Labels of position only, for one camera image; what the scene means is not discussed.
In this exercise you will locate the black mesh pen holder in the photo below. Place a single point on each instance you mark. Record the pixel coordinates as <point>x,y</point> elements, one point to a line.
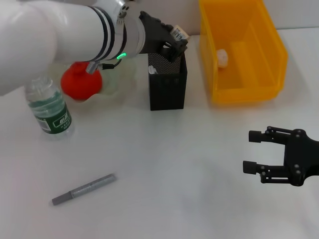
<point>167,92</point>

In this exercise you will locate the yellow plastic bin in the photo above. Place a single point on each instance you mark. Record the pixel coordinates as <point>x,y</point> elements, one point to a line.
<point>249,62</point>

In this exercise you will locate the green utility knife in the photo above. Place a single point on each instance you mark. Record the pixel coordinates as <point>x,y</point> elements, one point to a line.
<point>152,69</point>

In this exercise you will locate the red-orange toy fruit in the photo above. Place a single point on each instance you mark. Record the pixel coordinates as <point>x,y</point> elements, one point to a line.
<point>82,83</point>

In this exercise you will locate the grey marker pen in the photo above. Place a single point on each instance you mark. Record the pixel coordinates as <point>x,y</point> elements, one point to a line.
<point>84,189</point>

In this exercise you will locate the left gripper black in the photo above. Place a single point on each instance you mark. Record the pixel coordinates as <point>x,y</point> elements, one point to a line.
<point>154,35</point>

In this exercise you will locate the clear water bottle green label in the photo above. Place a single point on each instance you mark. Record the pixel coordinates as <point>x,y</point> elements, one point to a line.
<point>52,117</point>

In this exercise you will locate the beige eraser with barcode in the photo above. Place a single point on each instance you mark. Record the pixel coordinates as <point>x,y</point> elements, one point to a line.
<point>180,33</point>

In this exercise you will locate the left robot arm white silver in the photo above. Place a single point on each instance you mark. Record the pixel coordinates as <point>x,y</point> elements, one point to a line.
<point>49,37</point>

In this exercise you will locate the white paper ball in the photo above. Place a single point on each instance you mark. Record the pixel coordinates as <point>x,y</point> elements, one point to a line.
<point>222,57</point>

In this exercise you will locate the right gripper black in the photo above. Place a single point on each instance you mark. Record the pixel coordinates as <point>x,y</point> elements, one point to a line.
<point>304,159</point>

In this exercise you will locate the clear glass fruit plate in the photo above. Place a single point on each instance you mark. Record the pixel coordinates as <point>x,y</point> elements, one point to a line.
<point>112,84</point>

